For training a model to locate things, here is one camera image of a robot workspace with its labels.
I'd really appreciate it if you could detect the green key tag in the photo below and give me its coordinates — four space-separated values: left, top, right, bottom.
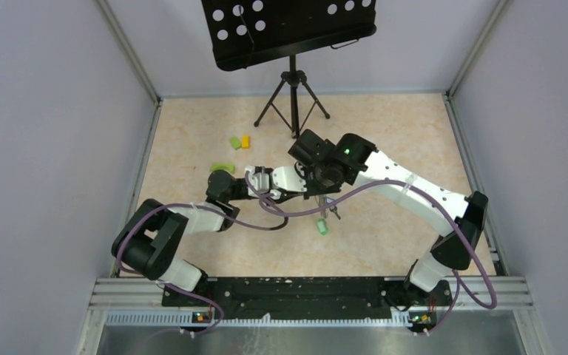
317 219 329 235

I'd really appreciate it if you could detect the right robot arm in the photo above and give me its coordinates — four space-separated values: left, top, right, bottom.
288 129 489 305

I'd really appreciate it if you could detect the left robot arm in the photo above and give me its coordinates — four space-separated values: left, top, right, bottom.
111 170 251 306

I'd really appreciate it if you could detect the green curved block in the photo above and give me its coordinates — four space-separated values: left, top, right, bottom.
210 163 236 174

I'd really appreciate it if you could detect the yellow block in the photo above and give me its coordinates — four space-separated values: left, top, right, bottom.
241 135 250 149

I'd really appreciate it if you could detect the black music stand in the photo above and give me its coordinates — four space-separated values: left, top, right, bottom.
201 1 376 138

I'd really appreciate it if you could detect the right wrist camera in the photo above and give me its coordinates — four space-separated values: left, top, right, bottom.
271 166 307 192

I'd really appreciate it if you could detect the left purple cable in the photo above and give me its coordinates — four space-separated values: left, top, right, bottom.
114 171 290 337

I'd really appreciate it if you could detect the purple cable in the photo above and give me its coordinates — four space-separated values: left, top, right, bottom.
114 171 290 337
258 179 499 337

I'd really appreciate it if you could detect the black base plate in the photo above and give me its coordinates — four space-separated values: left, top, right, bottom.
162 277 452 320

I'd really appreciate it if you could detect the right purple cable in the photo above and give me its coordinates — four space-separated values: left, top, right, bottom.
258 179 499 337

